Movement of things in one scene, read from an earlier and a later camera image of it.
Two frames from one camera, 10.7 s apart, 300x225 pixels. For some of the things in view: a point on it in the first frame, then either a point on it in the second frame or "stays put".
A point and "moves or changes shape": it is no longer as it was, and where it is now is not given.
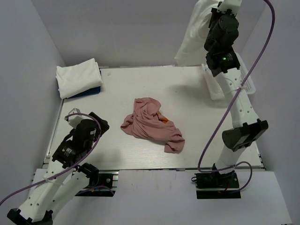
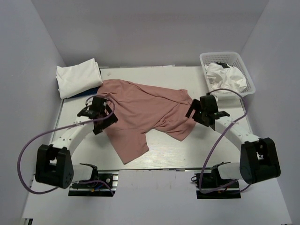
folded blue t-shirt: [92, 92] stays put
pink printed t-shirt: [147, 123] moves or changes shape
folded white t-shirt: [76, 78] stays put
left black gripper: [103, 123] → [110, 120]
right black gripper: [220, 15] → [195, 105]
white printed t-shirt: [192, 52] moves or changes shape
